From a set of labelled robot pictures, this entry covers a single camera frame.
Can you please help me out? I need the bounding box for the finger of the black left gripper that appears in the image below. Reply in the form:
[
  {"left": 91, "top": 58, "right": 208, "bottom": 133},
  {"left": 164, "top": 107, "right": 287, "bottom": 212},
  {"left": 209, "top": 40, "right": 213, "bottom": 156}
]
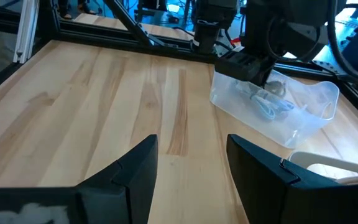
[{"left": 264, "top": 80, "right": 287, "bottom": 98}]

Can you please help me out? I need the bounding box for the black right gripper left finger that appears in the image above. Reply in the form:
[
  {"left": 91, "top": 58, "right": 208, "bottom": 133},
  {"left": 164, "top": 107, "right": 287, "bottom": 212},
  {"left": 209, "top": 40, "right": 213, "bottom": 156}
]
[{"left": 0, "top": 134, "right": 159, "bottom": 224}]

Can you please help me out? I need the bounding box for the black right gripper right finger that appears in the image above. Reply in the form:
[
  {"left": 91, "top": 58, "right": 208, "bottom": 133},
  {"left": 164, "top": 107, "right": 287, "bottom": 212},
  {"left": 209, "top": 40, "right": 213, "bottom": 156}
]
[{"left": 226, "top": 134, "right": 358, "bottom": 224}]

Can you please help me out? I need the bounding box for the white USB cable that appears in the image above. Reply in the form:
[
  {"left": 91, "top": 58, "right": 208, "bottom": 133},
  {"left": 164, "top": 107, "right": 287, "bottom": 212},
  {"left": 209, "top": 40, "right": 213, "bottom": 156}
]
[{"left": 249, "top": 92, "right": 296, "bottom": 123}]

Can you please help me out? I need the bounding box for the frosted clear plastic bin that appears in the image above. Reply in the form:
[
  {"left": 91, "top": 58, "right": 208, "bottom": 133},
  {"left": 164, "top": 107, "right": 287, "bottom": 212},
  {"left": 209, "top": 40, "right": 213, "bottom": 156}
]
[{"left": 209, "top": 68, "right": 341, "bottom": 149}]

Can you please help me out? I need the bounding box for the white opaque plastic bin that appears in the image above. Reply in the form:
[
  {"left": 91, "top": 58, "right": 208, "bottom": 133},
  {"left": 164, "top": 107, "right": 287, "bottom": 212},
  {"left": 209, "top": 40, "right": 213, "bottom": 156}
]
[{"left": 288, "top": 151, "right": 358, "bottom": 186}]

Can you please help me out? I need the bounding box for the wooden neighbouring table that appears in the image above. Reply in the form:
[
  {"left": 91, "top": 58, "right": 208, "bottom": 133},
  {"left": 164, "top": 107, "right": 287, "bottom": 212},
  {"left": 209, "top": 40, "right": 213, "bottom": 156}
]
[{"left": 73, "top": 12, "right": 195, "bottom": 42}]

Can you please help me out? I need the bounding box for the silver aluminium profile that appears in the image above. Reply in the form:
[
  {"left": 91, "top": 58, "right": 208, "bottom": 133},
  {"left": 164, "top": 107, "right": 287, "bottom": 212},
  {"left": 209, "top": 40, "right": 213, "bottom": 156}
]
[{"left": 12, "top": 0, "right": 40, "bottom": 65}]

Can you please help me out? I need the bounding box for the person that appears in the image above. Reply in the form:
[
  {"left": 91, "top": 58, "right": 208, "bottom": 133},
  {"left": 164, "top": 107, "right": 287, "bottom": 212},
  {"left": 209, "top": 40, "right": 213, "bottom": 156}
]
[{"left": 57, "top": 0, "right": 98, "bottom": 20}]

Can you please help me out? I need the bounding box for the black aluminium rig frame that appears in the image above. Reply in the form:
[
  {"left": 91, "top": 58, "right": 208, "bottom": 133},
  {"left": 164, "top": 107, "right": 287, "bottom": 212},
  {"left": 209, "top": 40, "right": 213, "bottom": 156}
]
[{"left": 0, "top": 0, "right": 358, "bottom": 131}]

